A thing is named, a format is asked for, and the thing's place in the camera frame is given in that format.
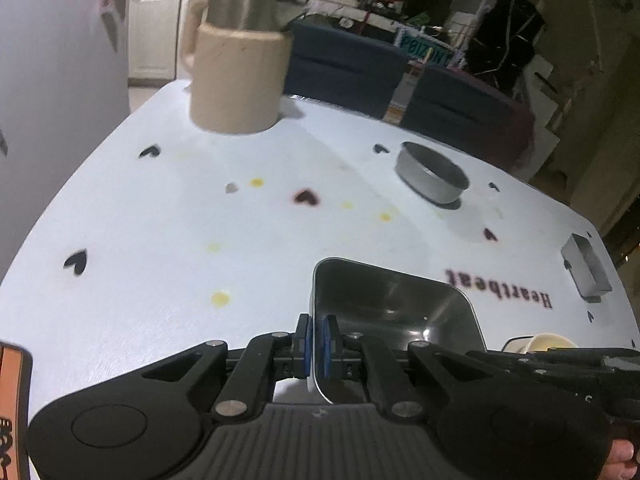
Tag rectangular steel tray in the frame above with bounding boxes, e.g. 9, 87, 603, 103
561, 233, 613, 302
311, 258, 486, 403

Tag cream two-handled bowl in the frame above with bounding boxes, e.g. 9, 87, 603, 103
502, 333, 577, 354

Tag person's right hand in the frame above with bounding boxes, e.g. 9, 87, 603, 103
598, 439, 639, 480

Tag small round steel bowl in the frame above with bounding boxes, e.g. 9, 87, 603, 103
395, 142, 470, 205

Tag dark blue chair near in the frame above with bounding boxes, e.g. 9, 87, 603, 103
400, 65, 535, 172

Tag dark blue chair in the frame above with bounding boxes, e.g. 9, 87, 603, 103
400, 65, 535, 172
284, 20, 410, 119

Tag dark blue chair far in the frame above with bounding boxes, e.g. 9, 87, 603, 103
284, 20, 410, 119

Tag beige kettle steel lid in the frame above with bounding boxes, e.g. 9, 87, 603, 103
180, 0, 305, 134

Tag green license plate sign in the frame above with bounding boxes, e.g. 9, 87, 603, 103
394, 29, 454, 66

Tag white kitchen cabinet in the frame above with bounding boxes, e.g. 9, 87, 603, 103
127, 0, 181, 81

